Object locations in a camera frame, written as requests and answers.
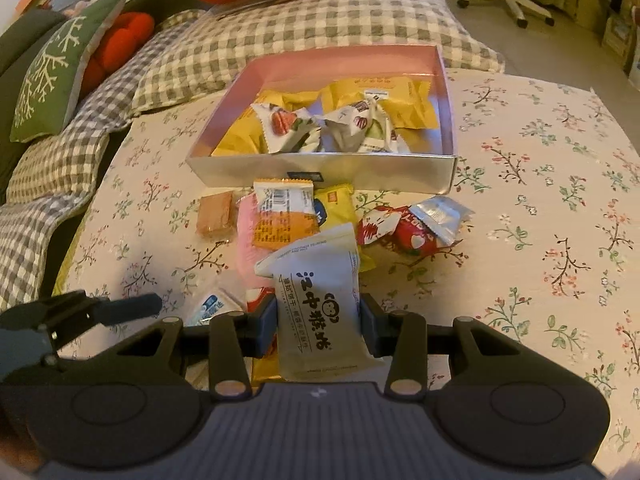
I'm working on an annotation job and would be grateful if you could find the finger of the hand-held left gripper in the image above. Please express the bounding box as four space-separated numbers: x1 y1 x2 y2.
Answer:
98 293 164 327

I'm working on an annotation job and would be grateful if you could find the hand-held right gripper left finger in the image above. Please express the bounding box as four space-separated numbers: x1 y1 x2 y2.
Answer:
107 294 279 402

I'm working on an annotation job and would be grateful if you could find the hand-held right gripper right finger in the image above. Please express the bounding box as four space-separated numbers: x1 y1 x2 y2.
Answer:
360 292 521 400

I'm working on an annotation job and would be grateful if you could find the white biscuit packet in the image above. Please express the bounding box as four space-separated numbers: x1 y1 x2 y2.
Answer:
255 222 386 381

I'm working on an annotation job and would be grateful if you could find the pink snack packet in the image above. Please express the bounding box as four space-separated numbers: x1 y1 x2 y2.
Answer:
236 195 281 291

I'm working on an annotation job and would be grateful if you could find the orange packet white label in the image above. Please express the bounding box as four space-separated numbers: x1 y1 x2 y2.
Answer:
251 180 321 248

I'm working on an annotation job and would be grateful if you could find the brown biscuit packet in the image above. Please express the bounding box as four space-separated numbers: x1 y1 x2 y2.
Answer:
196 191 236 237

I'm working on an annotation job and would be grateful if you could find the yellow packet blue logo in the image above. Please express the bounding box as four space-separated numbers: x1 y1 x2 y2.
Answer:
312 185 376 273

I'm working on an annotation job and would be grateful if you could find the silver snack packet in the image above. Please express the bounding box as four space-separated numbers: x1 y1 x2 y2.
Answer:
410 195 473 246

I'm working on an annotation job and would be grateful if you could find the cardboard box pink inside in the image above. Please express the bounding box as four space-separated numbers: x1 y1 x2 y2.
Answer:
185 44 458 196

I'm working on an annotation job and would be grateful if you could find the small red white packet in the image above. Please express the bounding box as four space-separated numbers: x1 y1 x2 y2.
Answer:
247 286 276 313

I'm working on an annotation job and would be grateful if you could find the gold foil packet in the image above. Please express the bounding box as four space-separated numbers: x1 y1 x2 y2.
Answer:
250 350 286 386

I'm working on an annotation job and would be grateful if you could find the white blue snack packet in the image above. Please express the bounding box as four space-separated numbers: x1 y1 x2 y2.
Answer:
187 287 248 326

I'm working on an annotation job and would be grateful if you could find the floral bed sheet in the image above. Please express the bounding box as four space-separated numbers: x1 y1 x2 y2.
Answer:
52 67 640 461

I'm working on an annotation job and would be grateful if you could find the pile of mixed wrappers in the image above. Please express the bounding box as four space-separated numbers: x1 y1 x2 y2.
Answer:
212 77 433 156

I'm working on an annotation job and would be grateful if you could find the green cushion white branch print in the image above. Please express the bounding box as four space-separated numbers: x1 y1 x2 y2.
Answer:
10 0 132 143

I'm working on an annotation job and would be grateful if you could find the orange plush cushion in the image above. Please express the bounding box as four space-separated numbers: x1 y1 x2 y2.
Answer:
80 11 156 93

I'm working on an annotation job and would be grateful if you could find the dark green cushion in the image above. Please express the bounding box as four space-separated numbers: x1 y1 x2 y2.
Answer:
0 10 66 76

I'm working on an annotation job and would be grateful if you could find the large grey checkered pillow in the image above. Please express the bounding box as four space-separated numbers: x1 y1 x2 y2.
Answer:
132 0 506 118

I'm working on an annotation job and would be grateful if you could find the cluttered storage shelf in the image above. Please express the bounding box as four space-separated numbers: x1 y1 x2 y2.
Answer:
565 0 640 76

